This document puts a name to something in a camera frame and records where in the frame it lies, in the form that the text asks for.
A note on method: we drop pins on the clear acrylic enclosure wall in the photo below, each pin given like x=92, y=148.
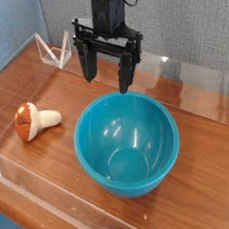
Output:
x=42, y=185

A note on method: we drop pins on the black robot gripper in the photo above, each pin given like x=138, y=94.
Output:
x=106, y=32

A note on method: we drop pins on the clear acrylic corner bracket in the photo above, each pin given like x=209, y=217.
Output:
x=57, y=57

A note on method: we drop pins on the plush brown white mushroom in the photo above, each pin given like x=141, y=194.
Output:
x=29, y=121

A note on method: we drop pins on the blue plastic bowl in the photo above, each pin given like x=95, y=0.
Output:
x=127, y=143

